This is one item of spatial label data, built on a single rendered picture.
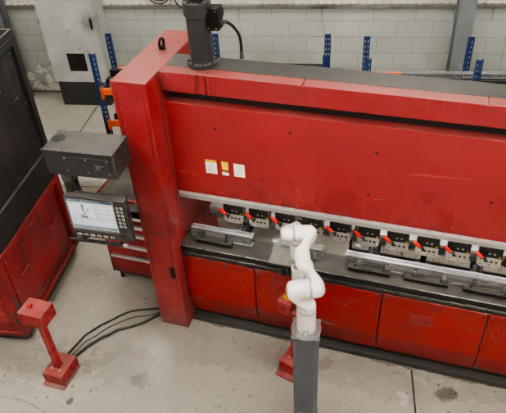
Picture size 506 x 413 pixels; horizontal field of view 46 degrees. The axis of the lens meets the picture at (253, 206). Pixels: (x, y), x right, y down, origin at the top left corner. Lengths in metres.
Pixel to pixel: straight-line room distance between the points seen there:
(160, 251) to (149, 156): 0.90
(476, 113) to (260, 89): 1.27
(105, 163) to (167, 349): 1.89
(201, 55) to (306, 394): 2.36
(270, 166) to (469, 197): 1.29
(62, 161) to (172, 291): 1.53
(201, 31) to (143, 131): 0.75
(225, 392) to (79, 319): 1.53
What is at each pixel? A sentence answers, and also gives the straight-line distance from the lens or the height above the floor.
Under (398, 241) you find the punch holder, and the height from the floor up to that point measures 1.19.
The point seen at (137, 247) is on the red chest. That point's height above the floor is 0.49.
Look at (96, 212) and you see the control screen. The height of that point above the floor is 1.48.
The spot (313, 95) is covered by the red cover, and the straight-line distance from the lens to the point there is 3.66.
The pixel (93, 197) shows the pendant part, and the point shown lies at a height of 1.60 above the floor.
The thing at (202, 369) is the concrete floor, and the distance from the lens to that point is 4.96.
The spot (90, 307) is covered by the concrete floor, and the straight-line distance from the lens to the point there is 5.62.
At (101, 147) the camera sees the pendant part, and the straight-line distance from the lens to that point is 3.94.
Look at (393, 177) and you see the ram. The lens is 3.88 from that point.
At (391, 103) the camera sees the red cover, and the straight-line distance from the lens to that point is 3.59.
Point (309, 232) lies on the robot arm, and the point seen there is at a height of 1.52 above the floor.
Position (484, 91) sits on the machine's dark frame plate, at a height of 2.30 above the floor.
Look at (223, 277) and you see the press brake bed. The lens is 4.75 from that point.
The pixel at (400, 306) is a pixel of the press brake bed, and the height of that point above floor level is 0.67.
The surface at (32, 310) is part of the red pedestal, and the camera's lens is 4.62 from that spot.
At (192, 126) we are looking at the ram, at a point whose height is 1.90.
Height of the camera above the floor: 3.96
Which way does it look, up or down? 38 degrees down
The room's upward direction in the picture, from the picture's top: 4 degrees counter-clockwise
